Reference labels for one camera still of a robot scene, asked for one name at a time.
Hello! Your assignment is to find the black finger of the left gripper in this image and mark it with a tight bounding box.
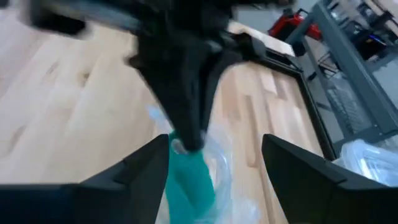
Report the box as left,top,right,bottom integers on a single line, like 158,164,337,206
203,51,243,131
129,40,218,152

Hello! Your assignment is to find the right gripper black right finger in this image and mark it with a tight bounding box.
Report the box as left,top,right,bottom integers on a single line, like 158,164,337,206
262,134,398,224

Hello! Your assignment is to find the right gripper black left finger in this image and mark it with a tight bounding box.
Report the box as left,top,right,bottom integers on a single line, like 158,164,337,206
0,134,170,224

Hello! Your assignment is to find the green elastic bandage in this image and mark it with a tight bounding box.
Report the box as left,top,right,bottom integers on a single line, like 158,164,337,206
164,129,217,224

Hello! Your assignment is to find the clear plastic storage box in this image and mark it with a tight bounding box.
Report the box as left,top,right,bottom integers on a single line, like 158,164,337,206
145,105,398,224

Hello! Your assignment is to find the red machine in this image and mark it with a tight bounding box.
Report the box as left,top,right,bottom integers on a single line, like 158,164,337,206
267,8,323,41

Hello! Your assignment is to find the grey metal workbench wooden top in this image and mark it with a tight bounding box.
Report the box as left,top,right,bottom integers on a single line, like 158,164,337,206
284,0,398,153

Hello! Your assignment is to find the black metal table frame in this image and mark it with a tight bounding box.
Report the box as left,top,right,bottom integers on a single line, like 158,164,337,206
236,29,339,161

